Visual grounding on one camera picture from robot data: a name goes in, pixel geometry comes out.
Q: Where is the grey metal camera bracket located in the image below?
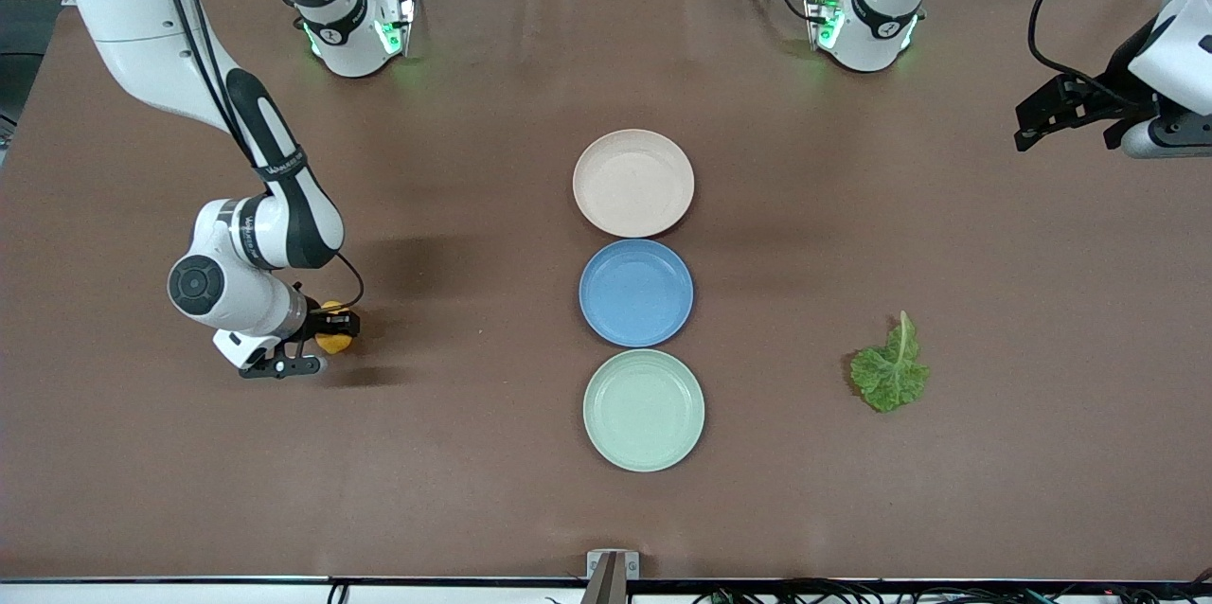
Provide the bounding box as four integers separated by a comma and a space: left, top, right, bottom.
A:
586, 550, 640, 604

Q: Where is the green lettuce leaf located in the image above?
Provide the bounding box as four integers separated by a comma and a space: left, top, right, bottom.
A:
849, 311, 931, 414

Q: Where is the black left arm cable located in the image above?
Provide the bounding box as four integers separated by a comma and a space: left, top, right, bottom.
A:
1029, 0, 1151, 96

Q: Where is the beige round plate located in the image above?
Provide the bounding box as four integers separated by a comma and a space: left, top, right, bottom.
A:
573, 129, 696, 239

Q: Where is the blue round plate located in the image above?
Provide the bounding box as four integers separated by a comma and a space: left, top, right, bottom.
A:
579, 239, 694, 347

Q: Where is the brown table cover mat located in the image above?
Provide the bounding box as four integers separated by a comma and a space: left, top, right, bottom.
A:
0, 0, 1212, 583

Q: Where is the white table edge rail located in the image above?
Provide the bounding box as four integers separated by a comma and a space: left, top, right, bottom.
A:
0, 577, 1212, 604

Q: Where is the light green round plate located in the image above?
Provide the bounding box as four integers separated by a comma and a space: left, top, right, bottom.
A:
582, 348, 706, 472

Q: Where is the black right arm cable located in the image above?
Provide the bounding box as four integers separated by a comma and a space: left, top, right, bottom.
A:
151, 0, 366, 313

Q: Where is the yellow lemon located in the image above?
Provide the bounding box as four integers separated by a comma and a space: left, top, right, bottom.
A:
315, 301, 354, 356

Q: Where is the base connector box green light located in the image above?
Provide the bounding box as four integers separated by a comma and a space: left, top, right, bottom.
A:
803, 0, 844, 52
374, 0, 418, 58

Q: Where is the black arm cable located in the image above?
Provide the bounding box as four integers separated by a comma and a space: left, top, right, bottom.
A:
151, 0, 366, 313
1029, 0, 1151, 96

